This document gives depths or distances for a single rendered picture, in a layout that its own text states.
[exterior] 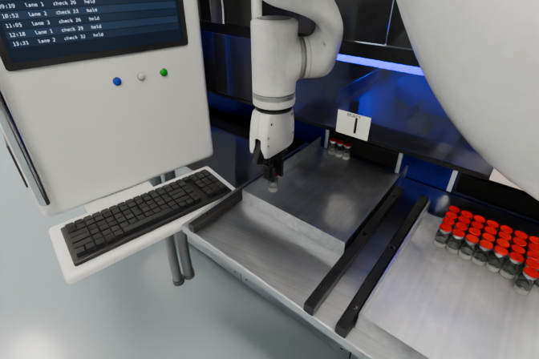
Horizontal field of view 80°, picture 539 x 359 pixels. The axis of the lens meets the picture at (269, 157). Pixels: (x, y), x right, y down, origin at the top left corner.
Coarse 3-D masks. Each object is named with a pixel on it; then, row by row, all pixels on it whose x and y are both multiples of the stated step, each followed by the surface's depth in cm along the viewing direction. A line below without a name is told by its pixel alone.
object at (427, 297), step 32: (416, 224) 63; (416, 256) 60; (448, 256) 60; (384, 288) 54; (416, 288) 54; (448, 288) 54; (480, 288) 54; (512, 288) 54; (384, 320) 49; (416, 320) 49; (448, 320) 49; (480, 320) 49; (512, 320) 49; (416, 352) 42; (448, 352) 45; (480, 352) 45; (512, 352) 45
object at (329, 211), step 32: (288, 160) 84; (320, 160) 90; (352, 160) 90; (256, 192) 77; (288, 192) 77; (320, 192) 77; (352, 192) 77; (384, 192) 72; (288, 224) 67; (320, 224) 67; (352, 224) 67
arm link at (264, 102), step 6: (258, 96) 60; (288, 96) 59; (294, 96) 62; (258, 102) 60; (264, 102) 59; (270, 102) 59; (276, 102) 59; (282, 102) 59; (288, 102) 60; (294, 102) 63; (264, 108) 60; (270, 108) 60; (276, 108) 60; (282, 108) 60
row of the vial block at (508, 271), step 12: (444, 228) 60; (456, 228) 60; (444, 240) 61; (456, 240) 59; (468, 240) 58; (480, 240) 57; (456, 252) 60; (468, 252) 58; (480, 252) 57; (492, 252) 56; (504, 252) 55; (516, 252) 55; (480, 264) 58; (492, 264) 56; (504, 264) 56; (516, 264) 54; (528, 264) 53; (504, 276) 56; (516, 276) 55
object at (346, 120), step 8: (344, 112) 77; (344, 120) 78; (352, 120) 77; (360, 120) 75; (368, 120) 74; (336, 128) 81; (344, 128) 79; (352, 128) 78; (360, 128) 76; (368, 128) 75; (360, 136) 77
